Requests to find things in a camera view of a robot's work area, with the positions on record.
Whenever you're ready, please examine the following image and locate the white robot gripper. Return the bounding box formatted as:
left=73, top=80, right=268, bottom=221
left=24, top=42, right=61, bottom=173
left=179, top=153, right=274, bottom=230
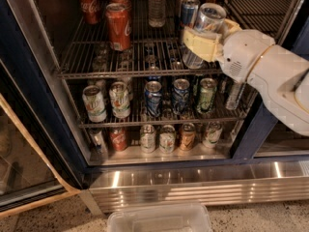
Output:
left=183, top=18, right=275, bottom=83

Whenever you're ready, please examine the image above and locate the silver front redbull can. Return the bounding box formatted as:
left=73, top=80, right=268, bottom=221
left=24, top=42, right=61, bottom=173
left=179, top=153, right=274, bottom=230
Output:
left=183, top=3, right=226, bottom=70

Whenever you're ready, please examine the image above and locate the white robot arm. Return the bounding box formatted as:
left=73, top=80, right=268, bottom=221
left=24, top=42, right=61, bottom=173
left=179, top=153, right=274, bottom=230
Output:
left=183, top=19, right=309, bottom=136

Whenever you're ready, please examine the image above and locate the green can middle shelf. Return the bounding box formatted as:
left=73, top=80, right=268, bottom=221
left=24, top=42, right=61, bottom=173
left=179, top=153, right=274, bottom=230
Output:
left=197, top=78, right=217, bottom=114

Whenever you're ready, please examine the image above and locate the silver slim can middle shelf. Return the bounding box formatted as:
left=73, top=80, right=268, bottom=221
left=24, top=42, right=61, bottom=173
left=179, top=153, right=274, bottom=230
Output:
left=225, top=81, right=245, bottom=110

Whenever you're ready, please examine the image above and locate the blue pepsi can right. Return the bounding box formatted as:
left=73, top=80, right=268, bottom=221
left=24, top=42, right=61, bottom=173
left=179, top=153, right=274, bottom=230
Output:
left=172, top=78, right=190, bottom=115

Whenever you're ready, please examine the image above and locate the blue pepsi can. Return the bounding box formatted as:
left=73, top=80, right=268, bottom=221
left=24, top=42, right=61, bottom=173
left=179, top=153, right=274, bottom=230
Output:
left=172, top=78, right=190, bottom=115
left=144, top=81, right=162, bottom=117

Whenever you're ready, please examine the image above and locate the blue pepsi can left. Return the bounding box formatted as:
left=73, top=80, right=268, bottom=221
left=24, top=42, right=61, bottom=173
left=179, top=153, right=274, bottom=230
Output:
left=144, top=81, right=162, bottom=117

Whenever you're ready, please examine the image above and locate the white green can bottom right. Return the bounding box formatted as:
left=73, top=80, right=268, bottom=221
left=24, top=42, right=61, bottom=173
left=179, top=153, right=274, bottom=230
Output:
left=203, top=121, right=223, bottom=148

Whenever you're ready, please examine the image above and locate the white green can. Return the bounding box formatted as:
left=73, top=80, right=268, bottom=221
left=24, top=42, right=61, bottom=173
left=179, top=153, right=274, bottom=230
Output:
left=159, top=125, right=176, bottom=154
left=140, top=125, right=155, bottom=153
left=109, top=81, right=130, bottom=119
left=82, top=85, right=107, bottom=123
left=203, top=121, right=223, bottom=148

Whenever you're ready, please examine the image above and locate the gold brown can bottom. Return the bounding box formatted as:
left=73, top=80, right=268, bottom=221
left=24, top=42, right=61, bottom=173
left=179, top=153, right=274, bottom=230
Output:
left=180, top=123, right=196, bottom=151

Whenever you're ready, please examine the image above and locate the front red coke can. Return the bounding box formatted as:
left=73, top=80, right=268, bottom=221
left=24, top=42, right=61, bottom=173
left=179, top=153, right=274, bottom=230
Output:
left=105, top=3, right=130, bottom=51

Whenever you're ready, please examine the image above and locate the stainless steel fridge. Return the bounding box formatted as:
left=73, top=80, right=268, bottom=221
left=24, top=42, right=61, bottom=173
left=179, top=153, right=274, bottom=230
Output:
left=0, top=0, right=309, bottom=214

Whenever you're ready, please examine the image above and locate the left red coca-cola can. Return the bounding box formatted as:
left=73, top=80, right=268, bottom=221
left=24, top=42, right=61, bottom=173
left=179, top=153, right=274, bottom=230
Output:
left=79, top=0, right=100, bottom=25

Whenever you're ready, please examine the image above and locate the red coke can bottom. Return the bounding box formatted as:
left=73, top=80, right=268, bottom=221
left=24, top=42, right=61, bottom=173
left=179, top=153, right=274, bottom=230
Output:
left=109, top=127, right=127, bottom=151

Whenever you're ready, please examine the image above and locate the white green can left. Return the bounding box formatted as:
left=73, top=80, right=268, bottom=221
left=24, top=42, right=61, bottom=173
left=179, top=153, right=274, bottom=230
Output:
left=82, top=85, right=107, bottom=123

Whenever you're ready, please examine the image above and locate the silver slim can bottom left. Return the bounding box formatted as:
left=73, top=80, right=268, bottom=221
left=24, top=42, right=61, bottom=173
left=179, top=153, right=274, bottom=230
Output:
left=89, top=128, right=107, bottom=153

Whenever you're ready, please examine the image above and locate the open glass fridge door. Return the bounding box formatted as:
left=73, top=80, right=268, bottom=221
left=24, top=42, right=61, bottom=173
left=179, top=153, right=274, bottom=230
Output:
left=0, top=63, right=79, bottom=218

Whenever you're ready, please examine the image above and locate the clear water bottle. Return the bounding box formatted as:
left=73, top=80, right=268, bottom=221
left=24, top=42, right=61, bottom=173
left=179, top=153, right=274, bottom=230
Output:
left=148, top=0, right=166, bottom=27

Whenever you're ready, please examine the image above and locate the clear plastic bin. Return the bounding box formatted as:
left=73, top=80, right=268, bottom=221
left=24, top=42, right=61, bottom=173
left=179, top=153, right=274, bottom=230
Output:
left=107, top=203, right=213, bottom=232

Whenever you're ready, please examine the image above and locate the middle wire shelf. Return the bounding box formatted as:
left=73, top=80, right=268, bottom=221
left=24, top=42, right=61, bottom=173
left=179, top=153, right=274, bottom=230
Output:
left=66, top=71, right=259, bottom=130

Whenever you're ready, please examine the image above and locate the wire shelf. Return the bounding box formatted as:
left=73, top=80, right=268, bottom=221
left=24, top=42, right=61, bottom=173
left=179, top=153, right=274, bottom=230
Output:
left=58, top=0, right=292, bottom=79
left=66, top=71, right=259, bottom=130

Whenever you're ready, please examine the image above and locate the top wire shelf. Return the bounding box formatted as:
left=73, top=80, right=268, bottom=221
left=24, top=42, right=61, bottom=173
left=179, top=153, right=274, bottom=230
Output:
left=58, top=0, right=292, bottom=79

